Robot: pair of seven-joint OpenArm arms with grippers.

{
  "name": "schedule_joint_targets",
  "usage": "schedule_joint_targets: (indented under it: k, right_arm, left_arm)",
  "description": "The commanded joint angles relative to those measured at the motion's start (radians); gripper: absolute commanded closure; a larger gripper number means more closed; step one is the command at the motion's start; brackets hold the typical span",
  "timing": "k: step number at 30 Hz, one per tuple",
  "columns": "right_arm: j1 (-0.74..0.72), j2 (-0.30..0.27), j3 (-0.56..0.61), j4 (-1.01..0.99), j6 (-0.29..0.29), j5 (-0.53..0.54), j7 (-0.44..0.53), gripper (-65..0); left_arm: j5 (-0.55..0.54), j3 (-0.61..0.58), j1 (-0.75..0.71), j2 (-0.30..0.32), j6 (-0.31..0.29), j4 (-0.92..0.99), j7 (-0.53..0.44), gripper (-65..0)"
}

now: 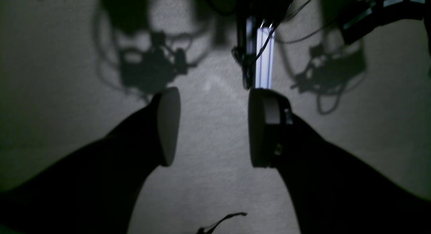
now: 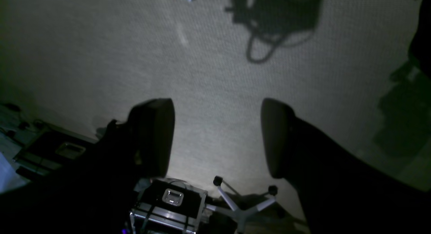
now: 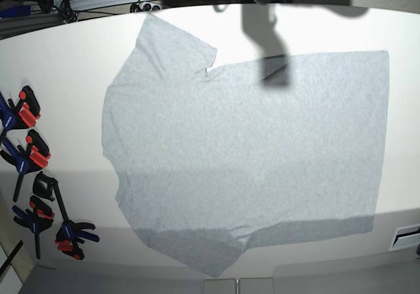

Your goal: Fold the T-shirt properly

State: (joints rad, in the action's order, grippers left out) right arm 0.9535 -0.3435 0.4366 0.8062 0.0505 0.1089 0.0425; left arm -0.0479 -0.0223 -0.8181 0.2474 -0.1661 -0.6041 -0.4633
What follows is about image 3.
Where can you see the grey T-shirt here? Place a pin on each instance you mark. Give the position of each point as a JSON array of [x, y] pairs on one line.
[[212, 162]]

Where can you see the white power strip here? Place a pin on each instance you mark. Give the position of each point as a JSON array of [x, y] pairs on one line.
[[144, 7]]

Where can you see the long black bar clamp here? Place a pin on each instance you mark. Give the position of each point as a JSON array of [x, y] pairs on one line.
[[70, 234]]

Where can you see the blue red bar clamp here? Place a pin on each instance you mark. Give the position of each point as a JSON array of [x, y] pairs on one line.
[[22, 115], [34, 157]]

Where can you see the lower left blue bar clamp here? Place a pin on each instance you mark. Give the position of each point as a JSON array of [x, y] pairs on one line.
[[37, 219]]

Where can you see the top blue red bar clamp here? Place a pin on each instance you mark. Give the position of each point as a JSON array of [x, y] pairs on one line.
[[22, 115]]

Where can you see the black strip on wood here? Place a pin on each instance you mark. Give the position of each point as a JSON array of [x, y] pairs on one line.
[[11, 256]]

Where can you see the white label holder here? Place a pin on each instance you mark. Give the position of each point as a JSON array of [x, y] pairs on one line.
[[405, 237]]

